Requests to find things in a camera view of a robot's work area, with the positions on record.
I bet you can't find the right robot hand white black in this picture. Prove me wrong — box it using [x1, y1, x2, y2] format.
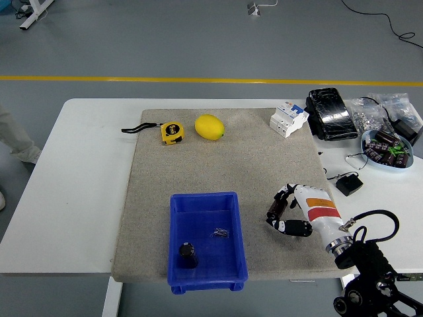
[266, 183, 353, 248]

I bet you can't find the dark cylindrical battery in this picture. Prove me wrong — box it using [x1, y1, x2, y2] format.
[178, 242, 200, 270]
[268, 197, 289, 221]

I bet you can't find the brown cylindrical battery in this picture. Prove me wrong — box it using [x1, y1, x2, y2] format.
[375, 130, 401, 148]

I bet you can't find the black wrapped box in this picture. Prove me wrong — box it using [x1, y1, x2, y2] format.
[304, 87, 360, 142]

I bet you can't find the small black power adapter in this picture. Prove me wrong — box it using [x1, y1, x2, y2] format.
[336, 174, 364, 197]

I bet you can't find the white table leg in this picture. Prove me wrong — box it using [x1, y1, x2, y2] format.
[101, 275, 124, 317]
[340, 276, 360, 300]

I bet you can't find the light blue bowl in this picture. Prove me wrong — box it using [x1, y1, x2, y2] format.
[360, 129, 415, 173]

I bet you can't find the white circuit breaker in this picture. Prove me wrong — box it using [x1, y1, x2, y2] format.
[269, 101, 310, 139]

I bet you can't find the clear bag of metal nuts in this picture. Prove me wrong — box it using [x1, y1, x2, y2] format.
[349, 97, 394, 133]

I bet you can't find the grey-brown mat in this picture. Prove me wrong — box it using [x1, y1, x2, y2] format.
[110, 108, 355, 283]

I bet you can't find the blue plastic bin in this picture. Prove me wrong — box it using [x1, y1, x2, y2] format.
[167, 191, 249, 294]

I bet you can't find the large black power adapter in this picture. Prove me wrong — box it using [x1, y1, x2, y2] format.
[395, 118, 420, 146]

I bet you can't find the clear plastic bag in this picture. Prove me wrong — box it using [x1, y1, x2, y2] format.
[367, 92, 423, 126]

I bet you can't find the yellow lemon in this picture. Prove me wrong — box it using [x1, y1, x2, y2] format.
[194, 114, 226, 141]

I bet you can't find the yellow tape measure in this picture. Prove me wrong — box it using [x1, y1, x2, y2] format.
[120, 121, 185, 146]

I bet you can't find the person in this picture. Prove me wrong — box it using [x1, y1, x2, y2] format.
[0, 104, 43, 212]

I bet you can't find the thin grey wire loop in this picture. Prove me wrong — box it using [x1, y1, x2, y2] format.
[346, 152, 369, 171]

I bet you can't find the black floor cable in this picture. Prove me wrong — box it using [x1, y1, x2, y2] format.
[340, 0, 423, 50]

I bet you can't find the white desk frame leg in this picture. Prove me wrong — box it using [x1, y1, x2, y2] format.
[19, 0, 56, 32]

